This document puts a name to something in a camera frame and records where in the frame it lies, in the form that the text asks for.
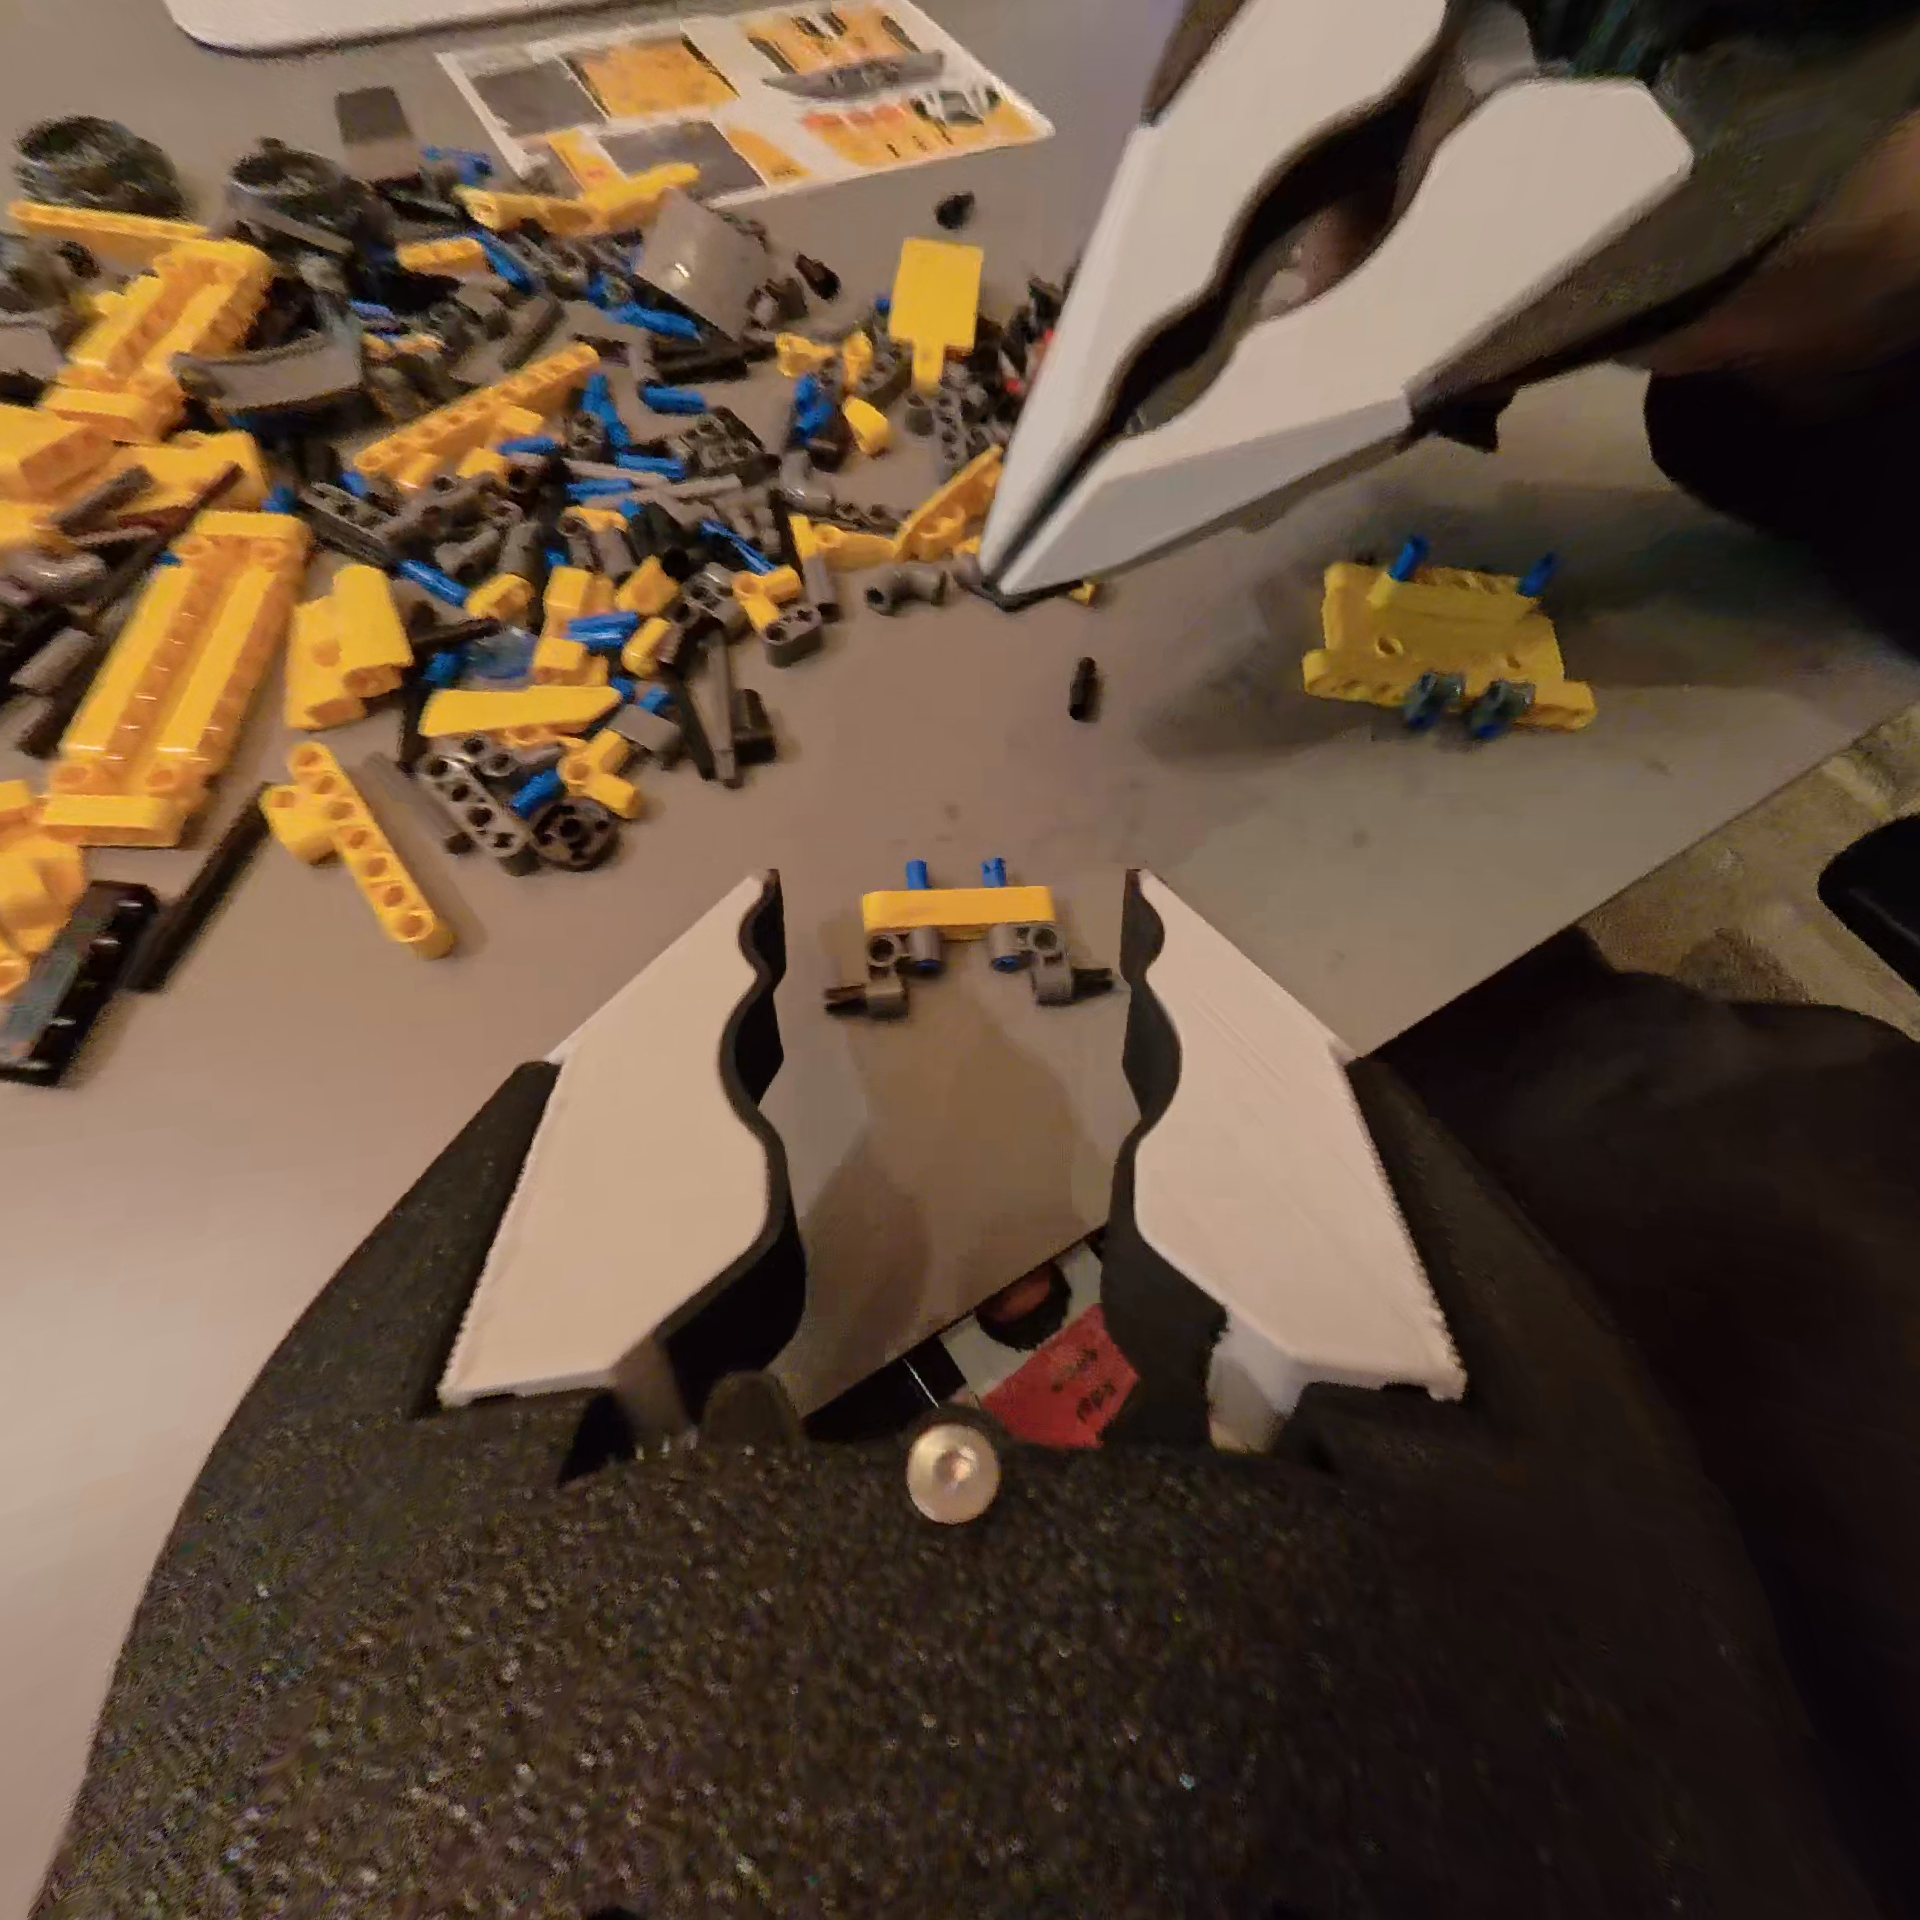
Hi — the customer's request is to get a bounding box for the black chair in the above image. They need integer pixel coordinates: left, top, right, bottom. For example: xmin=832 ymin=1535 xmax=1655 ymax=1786
xmin=1814 ymin=816 xmax=1920 ymax=1039

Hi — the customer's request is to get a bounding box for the yellow curved panel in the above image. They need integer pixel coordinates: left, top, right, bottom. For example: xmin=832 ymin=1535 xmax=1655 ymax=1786
xmin=886 ymin=239 xmax=988 ymax=394

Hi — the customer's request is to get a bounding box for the yellow beam with blue pins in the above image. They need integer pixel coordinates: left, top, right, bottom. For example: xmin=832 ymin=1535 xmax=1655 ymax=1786
xmin=823 ymin=857 xmax=1119 ymax=1024

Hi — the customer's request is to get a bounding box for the red printed packet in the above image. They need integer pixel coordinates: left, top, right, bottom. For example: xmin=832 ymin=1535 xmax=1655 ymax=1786
xmin=975 ymin=1303 xmax=1149 ymax=1454

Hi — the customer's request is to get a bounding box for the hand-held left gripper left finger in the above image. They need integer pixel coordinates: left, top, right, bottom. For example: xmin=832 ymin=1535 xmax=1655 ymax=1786
xmin=439 ymin=867 xmax=812 ymax=1443

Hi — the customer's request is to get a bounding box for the printed instruction sheet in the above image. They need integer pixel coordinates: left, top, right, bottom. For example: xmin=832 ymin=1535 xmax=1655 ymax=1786
xmin=433 ymin=0 xmax=1055 ymax=203

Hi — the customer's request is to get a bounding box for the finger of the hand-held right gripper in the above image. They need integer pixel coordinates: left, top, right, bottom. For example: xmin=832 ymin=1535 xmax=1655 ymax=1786
xmin=993 ymin=72 xmax=1696 ymax=599
xmin=979 ymin=0 xmax=1454 ymax=569

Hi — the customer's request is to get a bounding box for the person's dark knit clothing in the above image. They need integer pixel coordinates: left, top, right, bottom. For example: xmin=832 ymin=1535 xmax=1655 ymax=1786
xmin=1358 ymin=352 xmax=1920 ymax=1920

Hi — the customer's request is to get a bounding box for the yellow frame assembly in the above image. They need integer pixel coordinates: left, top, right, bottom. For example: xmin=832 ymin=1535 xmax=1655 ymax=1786
xmin=1303 ymin=537 xmax=1600 ymax=742

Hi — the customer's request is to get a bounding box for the grey curved panel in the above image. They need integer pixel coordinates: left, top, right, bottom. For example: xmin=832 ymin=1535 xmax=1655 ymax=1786
xmin=637 ymin=193 xmax=771 ymax=339

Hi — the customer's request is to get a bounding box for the pale rounded board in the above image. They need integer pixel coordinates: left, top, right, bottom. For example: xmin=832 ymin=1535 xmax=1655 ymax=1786
xmin=157 ymin=0 xmax=632 ymax=59

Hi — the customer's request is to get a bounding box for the person's right hand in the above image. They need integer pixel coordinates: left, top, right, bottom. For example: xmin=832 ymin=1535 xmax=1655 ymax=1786
xmin=1640 ymin=105 xmax=1920 ymax=385

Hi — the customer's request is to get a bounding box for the pile of toy building parts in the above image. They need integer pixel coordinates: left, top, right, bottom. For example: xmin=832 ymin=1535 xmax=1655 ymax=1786
xmin=0 ymin=112 xmax=1103 ymax=1089

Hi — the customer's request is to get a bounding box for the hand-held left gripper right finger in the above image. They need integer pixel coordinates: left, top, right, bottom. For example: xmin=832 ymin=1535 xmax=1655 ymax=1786
xmin=1101 ymin=867 xmax=1469 ymax=1454

